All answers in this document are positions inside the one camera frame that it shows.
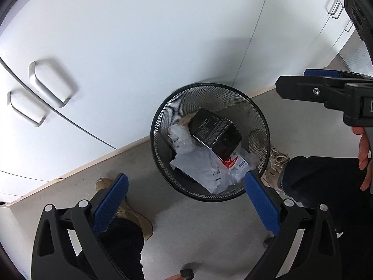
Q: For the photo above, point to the person's left leg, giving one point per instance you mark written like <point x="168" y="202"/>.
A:
<point x="125" y="253"/>

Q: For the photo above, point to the black mesh wastebasket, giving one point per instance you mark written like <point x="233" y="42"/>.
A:
<point x="163" y="108"/>

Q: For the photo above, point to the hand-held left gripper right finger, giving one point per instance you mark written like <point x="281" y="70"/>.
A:
<point x="262" y="202"/>

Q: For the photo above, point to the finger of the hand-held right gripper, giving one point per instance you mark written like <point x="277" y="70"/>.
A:
<point x="300" y="87"/>
<point x="320" y="73"/>

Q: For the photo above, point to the white blue toothpaste box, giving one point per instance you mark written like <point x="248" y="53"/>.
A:
<point x="233" y="162"/>

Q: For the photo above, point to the white base cabinet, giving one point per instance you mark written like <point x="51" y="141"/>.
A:
<point x="145" y="35"/>

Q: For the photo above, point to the speaker cardboard box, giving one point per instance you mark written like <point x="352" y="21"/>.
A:
<point x="212" y="131"/>

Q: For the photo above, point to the white plastic bag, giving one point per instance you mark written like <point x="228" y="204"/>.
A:
<point x="201" y="166"/>

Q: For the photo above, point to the person's leg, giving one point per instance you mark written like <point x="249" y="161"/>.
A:
<point x="125" y="253"/>
<point x="320" y="180"/>

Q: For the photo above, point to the person's right hand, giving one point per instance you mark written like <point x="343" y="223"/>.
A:
<point x="364" y="151"/>

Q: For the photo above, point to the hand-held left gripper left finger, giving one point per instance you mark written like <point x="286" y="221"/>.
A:
<point x="112" y="202"/>

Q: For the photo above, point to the clear plastic bag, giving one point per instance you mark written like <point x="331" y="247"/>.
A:
<point x="182" y="138"/>

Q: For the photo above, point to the tan boot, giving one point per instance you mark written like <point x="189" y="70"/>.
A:
<point x="275" y="166"/>
<point x="137" y="221"/>

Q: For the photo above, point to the person's right leg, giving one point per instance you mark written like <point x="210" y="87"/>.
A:
<point x="320" y="180"/>

